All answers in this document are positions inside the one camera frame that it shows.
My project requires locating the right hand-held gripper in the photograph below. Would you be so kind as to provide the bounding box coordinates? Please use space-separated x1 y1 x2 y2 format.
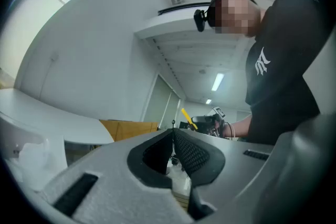
180 106 227 137

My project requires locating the person's right forearm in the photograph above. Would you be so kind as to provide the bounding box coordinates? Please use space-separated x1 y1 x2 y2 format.
223 114 253 139

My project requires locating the brown cardboard box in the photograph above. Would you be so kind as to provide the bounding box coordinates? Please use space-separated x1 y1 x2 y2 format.
99 120 160 142

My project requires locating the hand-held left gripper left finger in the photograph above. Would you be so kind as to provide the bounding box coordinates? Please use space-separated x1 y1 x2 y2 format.
41 129 196 224

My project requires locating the white plastic bag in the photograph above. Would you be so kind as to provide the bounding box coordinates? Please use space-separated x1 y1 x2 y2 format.
5 136 67 192

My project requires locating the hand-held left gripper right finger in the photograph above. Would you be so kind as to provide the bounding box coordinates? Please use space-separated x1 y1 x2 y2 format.
173 128 275 220

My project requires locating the glass door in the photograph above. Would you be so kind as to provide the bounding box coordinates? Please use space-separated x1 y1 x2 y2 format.
143 73 182 130

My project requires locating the black printed t-shirt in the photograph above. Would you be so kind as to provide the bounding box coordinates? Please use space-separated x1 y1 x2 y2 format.
245 0 332 145

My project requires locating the yellow utility knife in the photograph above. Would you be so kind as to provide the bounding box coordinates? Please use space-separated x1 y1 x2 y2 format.
181 108 198 131

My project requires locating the black head-worn camera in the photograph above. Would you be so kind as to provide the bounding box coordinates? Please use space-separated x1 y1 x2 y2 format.
193 9 211 33

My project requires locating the person's right hand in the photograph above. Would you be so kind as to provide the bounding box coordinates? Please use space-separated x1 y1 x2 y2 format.
214 120 225 137

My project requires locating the person's head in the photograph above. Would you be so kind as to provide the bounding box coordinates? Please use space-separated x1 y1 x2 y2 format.
209 0 266 38

